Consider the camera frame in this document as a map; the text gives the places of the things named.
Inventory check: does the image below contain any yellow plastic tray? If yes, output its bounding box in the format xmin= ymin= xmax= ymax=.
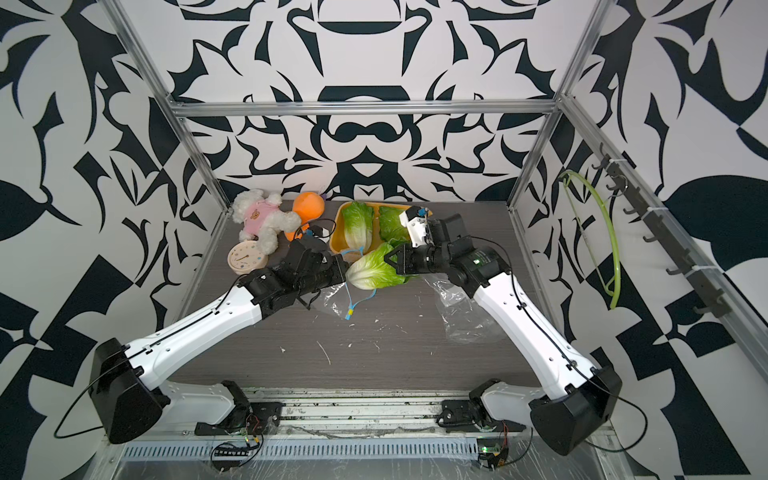
xmin=330 ymin=201 xmax=431 ymax=264

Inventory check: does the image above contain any clear zipper bag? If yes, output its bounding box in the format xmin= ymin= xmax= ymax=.
xmin=424 ymin=274 xmax=504 ymax=345
xmin=310 ymin=259 xmax=378 ymax=320

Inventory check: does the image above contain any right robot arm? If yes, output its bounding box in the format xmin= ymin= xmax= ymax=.
xmin=385 ymin=207 xmax=623 ymax=456

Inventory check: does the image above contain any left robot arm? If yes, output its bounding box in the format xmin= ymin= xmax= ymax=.
xmin=88 ymin=236 xmax=349 ymax=444

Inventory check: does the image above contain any orange plush toy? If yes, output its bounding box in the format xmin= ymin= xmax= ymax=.
xmin=284 ymin=192 xmax=325 ymax=241

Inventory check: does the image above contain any small round beige clock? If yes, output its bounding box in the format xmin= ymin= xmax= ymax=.
xmin=227 ymin=240 xmax=269 ymax=275

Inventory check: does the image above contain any white plush toy pink shirt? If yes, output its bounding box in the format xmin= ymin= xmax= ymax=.
xmin=232 ymin=189 xmax=302 ymax=255

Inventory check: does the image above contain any right green led board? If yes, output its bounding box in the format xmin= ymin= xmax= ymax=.
xmin=477 ymin=442 xmax=509 ymax=471

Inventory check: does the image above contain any left black electronics board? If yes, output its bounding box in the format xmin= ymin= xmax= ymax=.
xmin=209 ymin=442 xmax=262 ymax=472

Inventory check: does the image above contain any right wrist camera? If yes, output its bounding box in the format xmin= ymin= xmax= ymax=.
xmin=399 ymin=206 xmax=433 ymax=248

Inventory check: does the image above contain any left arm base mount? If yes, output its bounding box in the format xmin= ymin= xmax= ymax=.
xmin=194 ymin=402 xmax=285 ymax=437

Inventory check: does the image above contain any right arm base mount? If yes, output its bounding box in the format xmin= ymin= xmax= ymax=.
xmin=436 ymin=399 xmax=529 ymax=434

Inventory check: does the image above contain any green hose loop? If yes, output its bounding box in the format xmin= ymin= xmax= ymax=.
xmin=557 ymin=169 xmax=623 ymax=311

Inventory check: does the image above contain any black wall hook rail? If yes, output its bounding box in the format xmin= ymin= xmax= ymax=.
xmin=594 ymin=143 xmax=733 ymax=318

